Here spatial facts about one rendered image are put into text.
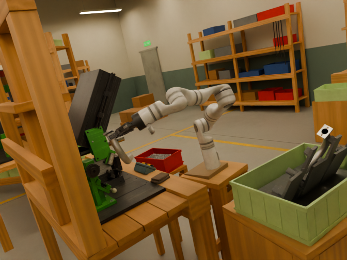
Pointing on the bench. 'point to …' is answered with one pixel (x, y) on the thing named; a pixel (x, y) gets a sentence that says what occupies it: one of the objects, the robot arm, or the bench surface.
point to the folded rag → (160, 178)
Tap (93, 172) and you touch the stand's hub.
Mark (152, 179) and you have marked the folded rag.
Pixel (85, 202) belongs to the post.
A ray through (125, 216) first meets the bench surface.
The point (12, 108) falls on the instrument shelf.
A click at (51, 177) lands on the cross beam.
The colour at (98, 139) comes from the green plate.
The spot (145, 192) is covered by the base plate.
